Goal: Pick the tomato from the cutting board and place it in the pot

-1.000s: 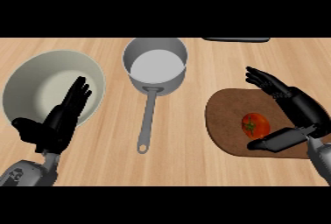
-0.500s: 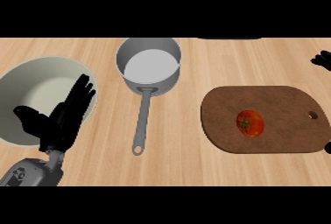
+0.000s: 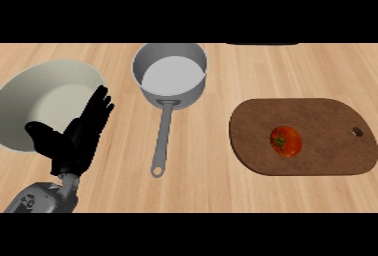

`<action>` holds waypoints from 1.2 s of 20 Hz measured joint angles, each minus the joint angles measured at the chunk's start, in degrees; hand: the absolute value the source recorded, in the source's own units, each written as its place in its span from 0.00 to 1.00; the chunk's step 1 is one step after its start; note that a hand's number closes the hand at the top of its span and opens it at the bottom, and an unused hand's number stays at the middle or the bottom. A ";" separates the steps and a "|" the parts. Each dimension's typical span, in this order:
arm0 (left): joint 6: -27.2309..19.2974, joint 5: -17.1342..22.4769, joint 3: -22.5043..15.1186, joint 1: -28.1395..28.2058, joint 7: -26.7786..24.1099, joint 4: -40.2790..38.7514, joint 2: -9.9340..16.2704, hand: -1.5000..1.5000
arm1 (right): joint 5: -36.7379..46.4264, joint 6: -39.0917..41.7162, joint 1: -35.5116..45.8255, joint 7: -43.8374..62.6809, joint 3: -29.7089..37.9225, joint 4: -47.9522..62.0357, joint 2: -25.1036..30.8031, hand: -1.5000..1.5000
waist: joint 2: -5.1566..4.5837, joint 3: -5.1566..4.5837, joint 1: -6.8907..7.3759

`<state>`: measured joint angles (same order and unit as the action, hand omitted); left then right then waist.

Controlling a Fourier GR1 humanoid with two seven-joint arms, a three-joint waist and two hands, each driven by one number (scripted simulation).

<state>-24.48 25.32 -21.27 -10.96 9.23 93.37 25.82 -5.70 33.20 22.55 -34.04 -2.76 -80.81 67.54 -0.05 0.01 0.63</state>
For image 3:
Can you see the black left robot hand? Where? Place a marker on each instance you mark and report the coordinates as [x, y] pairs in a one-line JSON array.
[[78, 140]]

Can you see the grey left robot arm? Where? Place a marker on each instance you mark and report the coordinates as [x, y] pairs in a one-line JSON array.
[[44, 198]]

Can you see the red tomato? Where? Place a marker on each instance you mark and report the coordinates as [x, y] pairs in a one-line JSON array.
[[286, 141]]

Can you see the brown wooden cutting board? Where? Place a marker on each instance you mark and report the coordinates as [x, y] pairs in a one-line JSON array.
[[314, 146]]

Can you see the white bowl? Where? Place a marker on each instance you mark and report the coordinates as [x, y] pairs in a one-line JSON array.
[[44, 100]]

